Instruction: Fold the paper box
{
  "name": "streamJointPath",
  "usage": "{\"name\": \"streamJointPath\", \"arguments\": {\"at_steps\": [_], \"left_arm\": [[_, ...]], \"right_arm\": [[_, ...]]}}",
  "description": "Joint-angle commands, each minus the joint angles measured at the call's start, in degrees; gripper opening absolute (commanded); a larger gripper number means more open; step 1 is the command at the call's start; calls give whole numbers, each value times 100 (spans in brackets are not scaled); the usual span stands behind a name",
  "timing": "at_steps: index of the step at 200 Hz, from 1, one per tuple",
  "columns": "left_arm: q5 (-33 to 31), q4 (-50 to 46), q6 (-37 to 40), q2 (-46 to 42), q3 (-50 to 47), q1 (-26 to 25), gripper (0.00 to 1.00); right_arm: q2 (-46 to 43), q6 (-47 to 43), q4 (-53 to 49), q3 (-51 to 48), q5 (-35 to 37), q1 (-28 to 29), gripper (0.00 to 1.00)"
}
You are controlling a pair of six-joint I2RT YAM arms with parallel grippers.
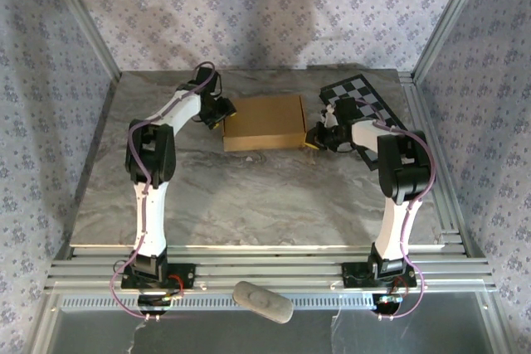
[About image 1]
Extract grey oval stone-like object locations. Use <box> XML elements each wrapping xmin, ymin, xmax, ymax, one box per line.
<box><xmin>231</xmin><ymin>280</ymin><xmax>295</xmax><ymax>325</ymax></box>

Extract aluminium frame post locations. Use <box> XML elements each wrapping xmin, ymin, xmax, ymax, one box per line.
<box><xmin>39</xmin><ymin>0</ymin><xmax>124</xmax><ymax>84</ymax></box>
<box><xmin>412</xmin><ymin>0</ymin><xmax>497</xmax><ymax>81</ymax></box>

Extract black and grey checkerboard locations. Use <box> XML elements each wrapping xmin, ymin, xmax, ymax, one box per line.
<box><xmin>318</xmin><ymin>74</ymin><xmax>418</xmax><ymax>172</ymax></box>

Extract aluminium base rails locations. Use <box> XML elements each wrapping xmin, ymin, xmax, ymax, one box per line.
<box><xmin>44</xmin><ymin>244</ymin><xmax>499</xmax><ymax>293</ymax></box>

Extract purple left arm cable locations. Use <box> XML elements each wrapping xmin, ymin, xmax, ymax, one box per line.
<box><xmin>108</xmin><ymin>61</ymin><xmax>220</xmax><ymax>322</ymax></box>

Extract small round circuit board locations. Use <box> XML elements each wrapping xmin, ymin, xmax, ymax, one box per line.
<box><xmin>136</xmin><ymin>293</ymin><xmax>184</xmax><ymax>316</ymax></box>
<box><xmin>372</xmin><ymin>293</ymin><xmax>404</xmax><ymax>317</ymax></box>

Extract aluminium side rails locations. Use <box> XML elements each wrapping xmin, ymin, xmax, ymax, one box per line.
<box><xmin>397</xmin><ymin>71</ymin><xmax>470</xmax><ymax>255</ymax></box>

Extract brown cardboard box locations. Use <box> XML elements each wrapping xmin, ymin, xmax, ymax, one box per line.
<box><xmin>222</xmin><ymin>95</ymin><xmax>309</xmax><ymax>153</ymax></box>

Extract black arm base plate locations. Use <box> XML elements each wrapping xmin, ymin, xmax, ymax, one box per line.
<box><xmin>119</xmin><ymin>262</ymin><xmax>197</xmax><ymax>291</ymax></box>
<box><xmin>340</xmin><ymin>261</ymin><xmax>417</xmax><ymax>289</ymax></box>

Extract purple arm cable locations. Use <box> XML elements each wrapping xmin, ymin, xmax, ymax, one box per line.
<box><xmin>108</xmin><ymin>61</ymin><xmax>220</xmax><ymax>322</ymax></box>
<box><xmin>354</xmin><ymin>99</ymin><xmax>438</xmax><ymax>322</ymax></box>

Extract slotted grey cable duct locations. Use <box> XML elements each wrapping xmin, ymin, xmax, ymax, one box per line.
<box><xmin>61</xmin><ymin>293</ymin><xmax>377</xmax><ymax>310</ymax></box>

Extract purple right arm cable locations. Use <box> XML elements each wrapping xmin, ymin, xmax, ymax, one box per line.
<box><xmin>354</xmin><ymin>99</ymin><xmax>438</xmax><ymax>322</ymax></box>

